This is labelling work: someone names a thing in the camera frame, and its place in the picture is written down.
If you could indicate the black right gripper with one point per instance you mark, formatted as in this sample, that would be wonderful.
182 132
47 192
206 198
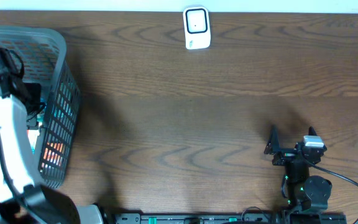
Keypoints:
273 147

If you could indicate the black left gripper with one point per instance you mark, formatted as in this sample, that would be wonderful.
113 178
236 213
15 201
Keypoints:
28 89

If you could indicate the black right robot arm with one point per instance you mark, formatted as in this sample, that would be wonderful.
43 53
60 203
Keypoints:
307 195

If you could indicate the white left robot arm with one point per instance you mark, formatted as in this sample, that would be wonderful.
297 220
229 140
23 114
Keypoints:
24 198

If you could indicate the white barcode scanner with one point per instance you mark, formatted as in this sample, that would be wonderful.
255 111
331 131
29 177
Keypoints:
197 28

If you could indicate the grey plastic basket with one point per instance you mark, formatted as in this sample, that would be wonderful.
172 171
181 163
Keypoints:
41 54

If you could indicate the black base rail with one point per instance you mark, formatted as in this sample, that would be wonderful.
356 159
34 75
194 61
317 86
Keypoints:
248 217

